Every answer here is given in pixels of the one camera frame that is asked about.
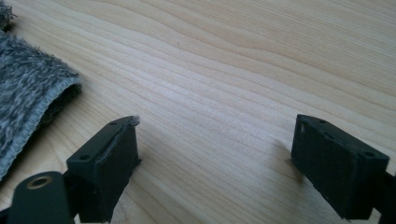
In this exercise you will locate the grey fluffy cloth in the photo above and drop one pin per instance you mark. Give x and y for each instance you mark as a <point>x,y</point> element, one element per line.
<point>28,93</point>

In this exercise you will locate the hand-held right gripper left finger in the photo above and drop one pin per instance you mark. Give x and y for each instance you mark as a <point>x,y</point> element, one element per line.
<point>106,168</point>

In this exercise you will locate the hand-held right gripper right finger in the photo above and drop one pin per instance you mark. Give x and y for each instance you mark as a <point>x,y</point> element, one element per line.
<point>336,168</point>

